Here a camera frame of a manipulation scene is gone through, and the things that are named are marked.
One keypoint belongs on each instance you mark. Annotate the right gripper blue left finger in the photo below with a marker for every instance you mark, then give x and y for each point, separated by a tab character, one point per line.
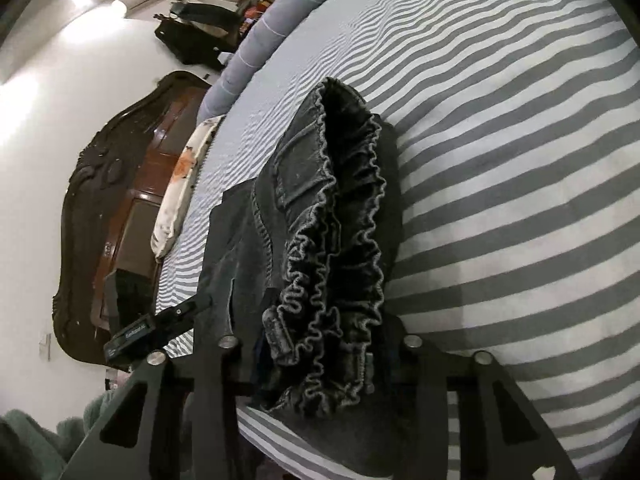
255	373

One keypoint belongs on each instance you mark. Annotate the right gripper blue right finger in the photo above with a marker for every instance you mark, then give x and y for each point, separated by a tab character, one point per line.
369	373

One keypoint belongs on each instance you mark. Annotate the dark grey denim pants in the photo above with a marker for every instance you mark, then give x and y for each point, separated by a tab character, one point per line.
302	253

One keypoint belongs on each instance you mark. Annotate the dark carved wooden headboard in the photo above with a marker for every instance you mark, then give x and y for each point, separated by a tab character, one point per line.
111	204

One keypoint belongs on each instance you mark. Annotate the floral white orange pillow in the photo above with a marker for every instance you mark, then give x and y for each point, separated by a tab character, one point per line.
177	197

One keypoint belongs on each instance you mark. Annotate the grey white striped bed sheet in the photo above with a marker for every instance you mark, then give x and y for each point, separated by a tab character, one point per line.
518	137

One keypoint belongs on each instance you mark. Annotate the dark clothes hanging on rack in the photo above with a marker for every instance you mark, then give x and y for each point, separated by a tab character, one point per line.
199	33

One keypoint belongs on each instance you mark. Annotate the grey long bolster pillow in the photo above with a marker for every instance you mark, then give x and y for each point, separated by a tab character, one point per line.
264	38

